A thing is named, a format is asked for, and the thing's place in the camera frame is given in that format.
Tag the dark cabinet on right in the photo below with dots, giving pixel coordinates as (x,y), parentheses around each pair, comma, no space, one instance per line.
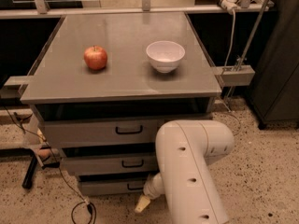
(274,91)

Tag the white power strip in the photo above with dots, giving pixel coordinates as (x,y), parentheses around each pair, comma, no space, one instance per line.
(225,0)

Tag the white bowl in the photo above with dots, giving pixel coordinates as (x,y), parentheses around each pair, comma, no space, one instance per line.
(165,56)

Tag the grey drawer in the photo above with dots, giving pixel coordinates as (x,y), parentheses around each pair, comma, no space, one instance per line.
(110,164)
(105,132)
(96,185)

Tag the grey metal rail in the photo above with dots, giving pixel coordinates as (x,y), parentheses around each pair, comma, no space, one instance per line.
(61,12)

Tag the black bar on floor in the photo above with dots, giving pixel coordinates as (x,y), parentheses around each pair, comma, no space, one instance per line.
(28,179)

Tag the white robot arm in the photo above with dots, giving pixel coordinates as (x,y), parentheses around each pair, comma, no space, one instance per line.
(184,149)

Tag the grey top drawer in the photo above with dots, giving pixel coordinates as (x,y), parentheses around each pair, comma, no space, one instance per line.
(105,132)

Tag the grey bottom drawer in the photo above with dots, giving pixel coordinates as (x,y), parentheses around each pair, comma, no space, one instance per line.
(96,185)

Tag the grey metal side bracket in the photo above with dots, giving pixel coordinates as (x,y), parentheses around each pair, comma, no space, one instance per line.
(228,77)

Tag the grey middle drawer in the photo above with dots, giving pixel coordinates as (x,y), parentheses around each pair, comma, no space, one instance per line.
(110,164)

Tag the grey drawer cabinet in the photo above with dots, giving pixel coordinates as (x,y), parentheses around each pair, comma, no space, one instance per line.
(65,88)

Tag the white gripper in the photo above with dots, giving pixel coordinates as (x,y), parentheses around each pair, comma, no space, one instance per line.
(149,191)

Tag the red apple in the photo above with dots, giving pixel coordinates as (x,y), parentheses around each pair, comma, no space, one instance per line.
(95,58)

